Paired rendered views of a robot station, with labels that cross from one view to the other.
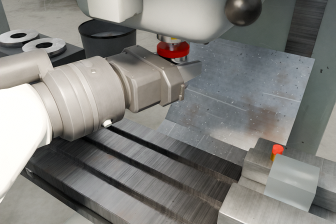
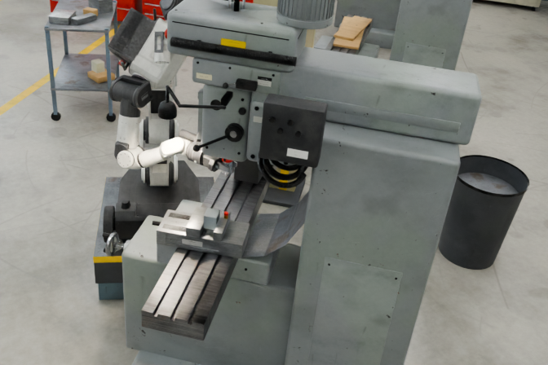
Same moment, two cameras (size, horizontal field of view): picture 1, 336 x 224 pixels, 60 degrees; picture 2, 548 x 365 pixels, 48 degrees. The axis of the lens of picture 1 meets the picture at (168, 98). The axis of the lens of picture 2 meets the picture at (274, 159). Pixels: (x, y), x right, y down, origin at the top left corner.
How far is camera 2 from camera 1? 2.40 m
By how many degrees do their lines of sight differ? 56
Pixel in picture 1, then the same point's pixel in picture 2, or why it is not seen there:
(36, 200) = not seen: hidden behind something
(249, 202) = (201, 212)
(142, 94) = (205, 161)
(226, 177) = not seen: hidden behind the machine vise
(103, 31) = (501, 178)
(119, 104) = (197, 159)
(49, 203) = not seen: hidden behind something
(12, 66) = (190, 135)
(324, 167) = (237, 239)
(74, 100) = (189, 150)
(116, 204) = (206, 203)
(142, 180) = (221, 206)
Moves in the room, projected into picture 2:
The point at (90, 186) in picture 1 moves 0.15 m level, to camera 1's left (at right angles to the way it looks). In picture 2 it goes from (212, 195) to (204, 178)
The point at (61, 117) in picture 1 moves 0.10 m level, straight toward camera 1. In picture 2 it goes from (187, 151) to (167, 159)
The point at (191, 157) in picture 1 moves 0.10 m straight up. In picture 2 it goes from (242, 217) to (244, 199)
